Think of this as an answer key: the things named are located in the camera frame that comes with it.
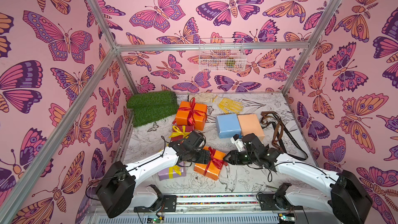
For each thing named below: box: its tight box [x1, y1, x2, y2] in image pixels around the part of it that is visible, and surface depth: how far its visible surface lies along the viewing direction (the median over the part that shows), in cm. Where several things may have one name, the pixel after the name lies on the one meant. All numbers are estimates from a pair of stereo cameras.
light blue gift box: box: [215, 113, 242, 139], surface depth 96 cm
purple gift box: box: [158, 161, 187, 181], surface depth 78 cm
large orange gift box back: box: [175, 101, 208, 132], surface depth 98 cm
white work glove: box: [188, 92, 217, 104], surface depth 119 cm
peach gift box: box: [237, 113, 265, 141], surface depth 97 cm
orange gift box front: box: [193, 145, 229, 181], surface depth 80 cm
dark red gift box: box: [168, 124, 195, 142], surface depth 94 cm
